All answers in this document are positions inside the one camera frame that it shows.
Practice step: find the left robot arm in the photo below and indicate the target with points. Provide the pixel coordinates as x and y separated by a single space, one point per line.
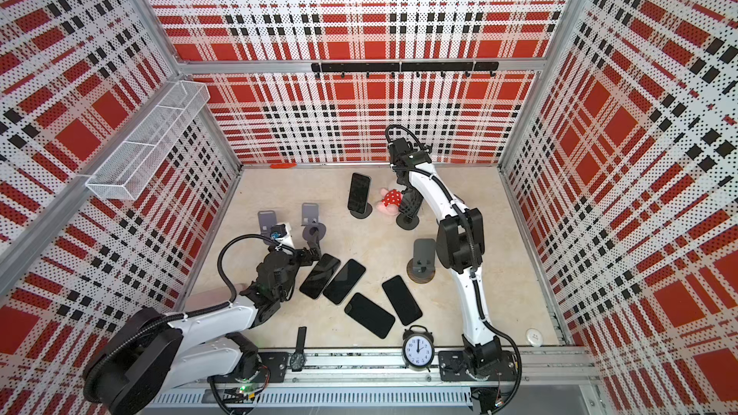
154 352

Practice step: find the white round puck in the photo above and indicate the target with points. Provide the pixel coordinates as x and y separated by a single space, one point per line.
534 337

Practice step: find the black wristwatch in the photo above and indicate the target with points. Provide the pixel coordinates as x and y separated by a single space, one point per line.
297 360

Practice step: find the black hook rail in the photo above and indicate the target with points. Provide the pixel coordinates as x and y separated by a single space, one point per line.
406 66

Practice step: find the pink plush toy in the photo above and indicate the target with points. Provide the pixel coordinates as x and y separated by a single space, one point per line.
390 202

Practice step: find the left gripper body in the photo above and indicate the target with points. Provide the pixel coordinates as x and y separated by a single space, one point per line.
302 256

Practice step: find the black alarm clock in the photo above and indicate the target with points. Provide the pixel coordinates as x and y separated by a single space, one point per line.
418 349

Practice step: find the dark phone stand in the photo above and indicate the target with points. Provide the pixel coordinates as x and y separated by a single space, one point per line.
407 223
363 214

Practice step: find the red marker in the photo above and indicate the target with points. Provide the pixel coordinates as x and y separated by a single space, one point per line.
282 166

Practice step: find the pink phone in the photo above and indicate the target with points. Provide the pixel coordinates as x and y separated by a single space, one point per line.
215 299

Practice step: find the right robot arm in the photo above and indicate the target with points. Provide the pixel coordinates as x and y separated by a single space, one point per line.
459 246

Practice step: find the grey phone stand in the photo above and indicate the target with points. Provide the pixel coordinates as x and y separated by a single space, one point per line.
267 220
312 222

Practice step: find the wooden base phone stand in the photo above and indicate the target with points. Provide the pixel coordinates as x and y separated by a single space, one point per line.
421 268

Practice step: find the black phone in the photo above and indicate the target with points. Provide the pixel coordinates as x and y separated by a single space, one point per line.
370 315
319 277
410 203
402 301
344 281
358 192

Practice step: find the white wire basket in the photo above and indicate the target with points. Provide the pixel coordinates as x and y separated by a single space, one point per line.
126 173

